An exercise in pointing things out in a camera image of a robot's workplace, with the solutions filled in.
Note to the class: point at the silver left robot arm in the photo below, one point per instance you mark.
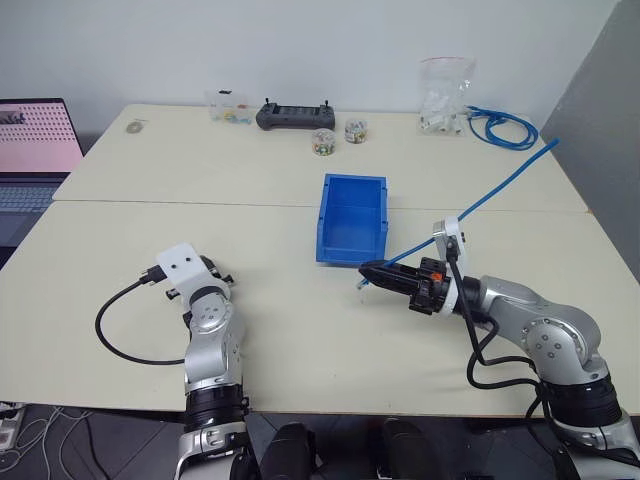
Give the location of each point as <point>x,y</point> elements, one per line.
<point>212,360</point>

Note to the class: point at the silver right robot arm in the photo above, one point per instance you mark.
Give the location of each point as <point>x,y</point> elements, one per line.
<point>550,330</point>

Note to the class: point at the open laptop pink screen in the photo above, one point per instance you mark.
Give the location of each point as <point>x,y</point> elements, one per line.
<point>30,145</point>

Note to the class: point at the small clear bag coloured bits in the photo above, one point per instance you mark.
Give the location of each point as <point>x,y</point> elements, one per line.
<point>230,110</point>

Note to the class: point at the clear bag of white couplers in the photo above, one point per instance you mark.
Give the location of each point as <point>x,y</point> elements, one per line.
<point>442,107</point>

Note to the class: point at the small round tape roll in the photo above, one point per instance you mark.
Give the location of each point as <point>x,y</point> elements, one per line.
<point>134,127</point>

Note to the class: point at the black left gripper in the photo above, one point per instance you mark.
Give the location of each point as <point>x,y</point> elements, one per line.
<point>223,278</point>

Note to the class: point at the grey partition panel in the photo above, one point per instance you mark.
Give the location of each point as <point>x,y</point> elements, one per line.
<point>600,125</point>

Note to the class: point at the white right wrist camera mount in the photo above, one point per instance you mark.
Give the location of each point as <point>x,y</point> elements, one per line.
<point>454,235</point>

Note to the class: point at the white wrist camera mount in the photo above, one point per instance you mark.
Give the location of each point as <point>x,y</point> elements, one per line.
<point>454,235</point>
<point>181,267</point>

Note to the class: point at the blue plastic bin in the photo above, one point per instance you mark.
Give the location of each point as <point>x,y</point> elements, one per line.
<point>350,225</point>

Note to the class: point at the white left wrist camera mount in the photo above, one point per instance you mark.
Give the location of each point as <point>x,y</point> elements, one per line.
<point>181,267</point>

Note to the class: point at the clear jar of coloured pins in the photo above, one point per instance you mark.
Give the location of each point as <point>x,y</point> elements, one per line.
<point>324,144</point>
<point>356,131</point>

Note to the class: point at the white power strip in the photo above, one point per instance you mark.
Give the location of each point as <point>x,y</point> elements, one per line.
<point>9,425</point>

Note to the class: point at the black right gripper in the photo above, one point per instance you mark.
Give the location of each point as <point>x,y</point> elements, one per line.
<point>428,294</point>

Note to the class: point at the black handheld controller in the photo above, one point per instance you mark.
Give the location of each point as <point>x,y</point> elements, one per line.
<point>295,117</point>

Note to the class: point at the dark rounded shape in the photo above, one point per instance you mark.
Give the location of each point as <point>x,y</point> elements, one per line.
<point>287,452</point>
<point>405,450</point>

